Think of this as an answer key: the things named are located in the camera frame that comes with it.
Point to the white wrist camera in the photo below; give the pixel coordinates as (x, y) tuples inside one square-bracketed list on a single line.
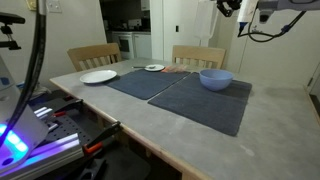
[(247, 9)]

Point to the white light switch plate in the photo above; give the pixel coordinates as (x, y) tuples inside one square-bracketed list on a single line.
[(54, 5)]

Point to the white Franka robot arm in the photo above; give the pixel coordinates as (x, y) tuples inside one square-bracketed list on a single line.
[(266, 8)]

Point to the aluminium frame rail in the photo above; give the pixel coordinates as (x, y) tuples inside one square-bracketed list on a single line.
[(56, 150)]

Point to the metal spoon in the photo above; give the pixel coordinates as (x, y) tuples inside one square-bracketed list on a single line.
[(138, 67)]

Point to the yellowed wall thermostat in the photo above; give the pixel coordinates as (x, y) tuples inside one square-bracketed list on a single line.
[(30, 4)]

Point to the black clamp jaw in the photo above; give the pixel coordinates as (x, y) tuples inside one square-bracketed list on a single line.
[(93, 170)]

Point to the small black wall switch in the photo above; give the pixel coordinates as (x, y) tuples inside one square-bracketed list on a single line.
[(177, 28)]

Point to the dark blue placemat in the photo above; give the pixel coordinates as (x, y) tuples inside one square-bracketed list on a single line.
[(200, 106), (146, 83)]

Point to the short silver metal bars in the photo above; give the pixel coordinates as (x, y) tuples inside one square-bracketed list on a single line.
[(43, 112)]

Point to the large white plate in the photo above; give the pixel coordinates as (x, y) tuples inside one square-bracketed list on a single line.
[(98, 76)]

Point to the white closet door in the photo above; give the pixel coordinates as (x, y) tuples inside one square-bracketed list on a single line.
[(183, 20)]

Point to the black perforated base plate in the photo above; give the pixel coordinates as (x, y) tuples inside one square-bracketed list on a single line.
[(68, 128)]

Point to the small white plate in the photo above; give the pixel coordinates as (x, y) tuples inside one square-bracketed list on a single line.
[(156, 68)]

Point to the white oven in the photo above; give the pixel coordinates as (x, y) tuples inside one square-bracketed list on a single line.
[(124, 43)]

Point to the blue bowl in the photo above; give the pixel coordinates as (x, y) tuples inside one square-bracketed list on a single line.
[(216, 81)]

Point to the black door hinge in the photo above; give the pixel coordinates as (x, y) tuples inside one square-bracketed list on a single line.
[(310, 82)]

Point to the light wooden chair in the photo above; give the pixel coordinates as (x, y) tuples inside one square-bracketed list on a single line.
[(200, 52), (93, 51)]

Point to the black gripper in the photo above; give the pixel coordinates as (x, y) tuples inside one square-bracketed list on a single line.
[(236, 4)]

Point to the orange translucent lunchbox lid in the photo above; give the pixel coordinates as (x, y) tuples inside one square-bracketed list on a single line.
[(178, 68)]

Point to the white kitchen cabinet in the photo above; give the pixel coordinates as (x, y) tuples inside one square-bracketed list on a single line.
[(143, 45)]

